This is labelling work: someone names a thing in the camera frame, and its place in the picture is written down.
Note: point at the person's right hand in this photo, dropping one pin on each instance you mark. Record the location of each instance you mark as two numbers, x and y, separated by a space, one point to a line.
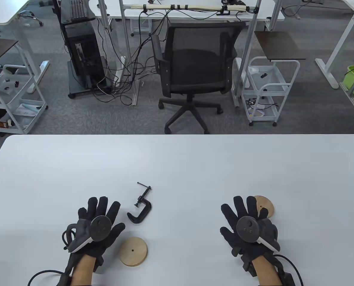
239 208

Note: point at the person's left hand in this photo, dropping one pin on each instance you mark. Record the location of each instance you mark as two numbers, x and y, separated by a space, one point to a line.
89 211

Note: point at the round wooden disc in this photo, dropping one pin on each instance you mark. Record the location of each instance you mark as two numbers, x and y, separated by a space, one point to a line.
135 256
268 207

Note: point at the black metal C clamp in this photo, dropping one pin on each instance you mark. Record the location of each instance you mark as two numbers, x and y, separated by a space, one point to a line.
148 208

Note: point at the person's right forearm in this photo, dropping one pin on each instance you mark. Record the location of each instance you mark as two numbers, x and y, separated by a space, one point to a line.
266 272

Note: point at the person's left forearm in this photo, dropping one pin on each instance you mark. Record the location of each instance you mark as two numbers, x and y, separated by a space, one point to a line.
81 271

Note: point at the grey and white controller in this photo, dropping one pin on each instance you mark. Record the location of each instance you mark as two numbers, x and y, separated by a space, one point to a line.
101 228
248 228

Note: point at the black wrist battery pack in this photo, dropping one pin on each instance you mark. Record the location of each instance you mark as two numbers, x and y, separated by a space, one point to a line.
64 280
287 278

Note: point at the white paper sheet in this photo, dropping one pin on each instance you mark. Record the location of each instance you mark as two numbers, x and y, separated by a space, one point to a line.
28 109

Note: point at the grey rolling computer stand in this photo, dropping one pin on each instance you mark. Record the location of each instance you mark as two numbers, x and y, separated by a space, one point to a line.
74 86

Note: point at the white power strip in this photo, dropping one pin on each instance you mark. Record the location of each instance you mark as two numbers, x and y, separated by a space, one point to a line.
119 74

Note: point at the black mesh office chair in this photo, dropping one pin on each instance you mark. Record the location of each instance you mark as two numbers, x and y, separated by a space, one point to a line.
194 68

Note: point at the black computer tower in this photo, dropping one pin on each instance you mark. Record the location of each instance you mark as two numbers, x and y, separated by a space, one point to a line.
84 53

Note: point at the black keyboard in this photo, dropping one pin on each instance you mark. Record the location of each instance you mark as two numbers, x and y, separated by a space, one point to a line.
77 9

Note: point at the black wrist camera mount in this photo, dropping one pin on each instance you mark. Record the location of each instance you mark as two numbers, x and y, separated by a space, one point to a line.
248 265
98 266

